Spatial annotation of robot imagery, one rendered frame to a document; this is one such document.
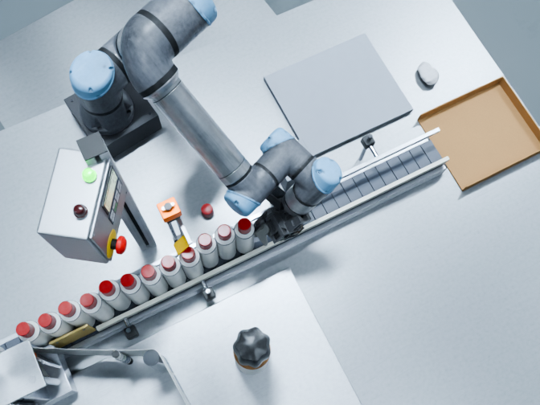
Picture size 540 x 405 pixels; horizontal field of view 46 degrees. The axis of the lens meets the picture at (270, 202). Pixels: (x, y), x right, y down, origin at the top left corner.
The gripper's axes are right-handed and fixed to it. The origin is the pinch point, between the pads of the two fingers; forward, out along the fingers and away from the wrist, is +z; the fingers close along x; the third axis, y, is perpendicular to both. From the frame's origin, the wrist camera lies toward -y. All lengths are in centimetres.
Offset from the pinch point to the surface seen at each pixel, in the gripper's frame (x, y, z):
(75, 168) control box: -55, -12, -31
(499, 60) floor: 178, -47, 6
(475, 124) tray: 72, -3, -29
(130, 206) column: -36.0, -11.8, -9.4
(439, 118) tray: 64, -10, -25
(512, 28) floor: 192, -59, -2
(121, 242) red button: -47, 0, -20
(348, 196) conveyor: 27.7, 0.9, -9.5
